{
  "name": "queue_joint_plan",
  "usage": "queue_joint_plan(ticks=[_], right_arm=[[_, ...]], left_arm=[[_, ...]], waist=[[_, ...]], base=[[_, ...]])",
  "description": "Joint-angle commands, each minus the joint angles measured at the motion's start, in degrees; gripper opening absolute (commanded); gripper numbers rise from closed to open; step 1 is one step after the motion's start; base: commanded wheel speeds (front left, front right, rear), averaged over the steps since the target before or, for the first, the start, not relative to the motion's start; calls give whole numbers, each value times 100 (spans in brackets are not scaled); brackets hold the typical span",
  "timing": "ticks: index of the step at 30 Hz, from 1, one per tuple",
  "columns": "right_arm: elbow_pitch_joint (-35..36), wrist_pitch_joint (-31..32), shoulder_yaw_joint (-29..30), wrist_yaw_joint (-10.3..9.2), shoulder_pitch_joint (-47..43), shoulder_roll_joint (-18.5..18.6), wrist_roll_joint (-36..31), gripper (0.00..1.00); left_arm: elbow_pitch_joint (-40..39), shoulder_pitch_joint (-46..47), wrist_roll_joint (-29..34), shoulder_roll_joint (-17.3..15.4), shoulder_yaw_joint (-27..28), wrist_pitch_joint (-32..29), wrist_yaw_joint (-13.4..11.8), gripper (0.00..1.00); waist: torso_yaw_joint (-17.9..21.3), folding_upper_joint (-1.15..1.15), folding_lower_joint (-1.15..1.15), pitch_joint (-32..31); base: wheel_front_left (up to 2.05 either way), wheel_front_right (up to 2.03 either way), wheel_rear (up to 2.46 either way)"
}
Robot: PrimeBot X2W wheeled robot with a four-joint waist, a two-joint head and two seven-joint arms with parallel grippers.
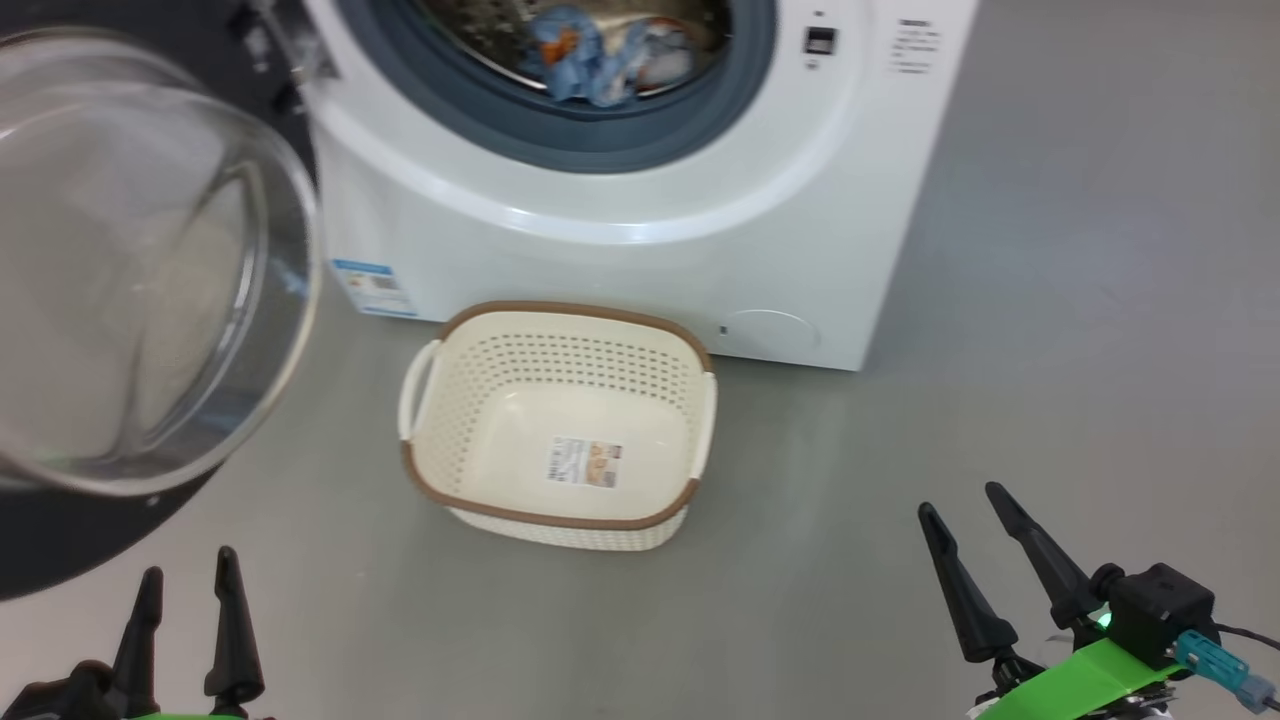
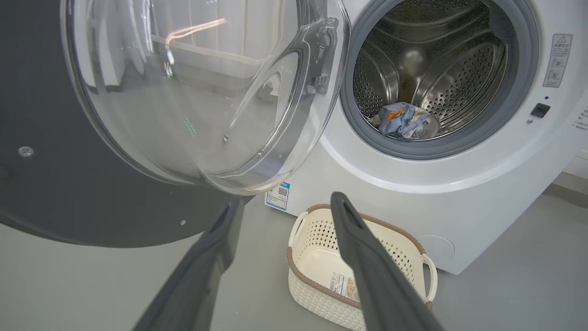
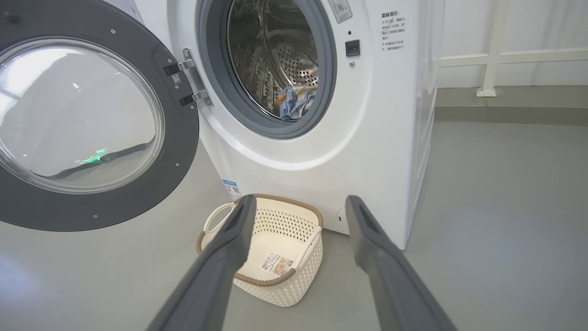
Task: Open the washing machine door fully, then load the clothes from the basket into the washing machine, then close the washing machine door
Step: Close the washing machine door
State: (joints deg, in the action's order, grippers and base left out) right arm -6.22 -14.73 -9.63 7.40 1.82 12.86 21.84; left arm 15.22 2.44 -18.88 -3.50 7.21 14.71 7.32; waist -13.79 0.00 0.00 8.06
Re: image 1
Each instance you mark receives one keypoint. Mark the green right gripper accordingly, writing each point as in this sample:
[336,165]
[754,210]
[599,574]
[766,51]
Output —
[1080,685]

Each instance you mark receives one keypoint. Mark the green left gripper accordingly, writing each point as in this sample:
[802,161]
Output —
[190,714]

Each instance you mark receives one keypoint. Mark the black glass washing machine door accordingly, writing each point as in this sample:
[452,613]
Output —
[150,300]

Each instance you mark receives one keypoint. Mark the light blue denim garment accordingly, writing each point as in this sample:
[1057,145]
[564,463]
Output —
[665,55]

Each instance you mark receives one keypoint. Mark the cream orange blue patterned garment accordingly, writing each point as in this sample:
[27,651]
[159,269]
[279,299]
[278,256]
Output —
[575,60]

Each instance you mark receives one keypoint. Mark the cream laundry basket brown rim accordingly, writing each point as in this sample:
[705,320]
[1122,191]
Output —
[500,450]

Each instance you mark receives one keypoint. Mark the paper basket label sticker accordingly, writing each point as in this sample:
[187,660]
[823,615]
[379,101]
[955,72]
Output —
[584,462]

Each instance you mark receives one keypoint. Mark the white front-load washing machine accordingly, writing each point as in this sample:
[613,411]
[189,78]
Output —
[620,270]

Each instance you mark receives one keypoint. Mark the grey rubber door gasket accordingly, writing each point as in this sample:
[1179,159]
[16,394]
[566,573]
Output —
[560,135]

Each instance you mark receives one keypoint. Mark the steel washing machine drum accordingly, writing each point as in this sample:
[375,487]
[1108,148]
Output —
[480,40]

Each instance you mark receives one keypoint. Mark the blue white energy label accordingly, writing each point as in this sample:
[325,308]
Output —
[373,288]

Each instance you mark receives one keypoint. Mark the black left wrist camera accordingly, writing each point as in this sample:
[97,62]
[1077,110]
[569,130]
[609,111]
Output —
[60,695]

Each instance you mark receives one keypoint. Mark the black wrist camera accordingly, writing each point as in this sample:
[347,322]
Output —
[60,695]
[1160,610]

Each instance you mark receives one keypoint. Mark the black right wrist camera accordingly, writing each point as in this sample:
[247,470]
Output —
[1160,610]

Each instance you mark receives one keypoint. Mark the teal right camera connector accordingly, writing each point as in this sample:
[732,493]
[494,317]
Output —
[1220,670]

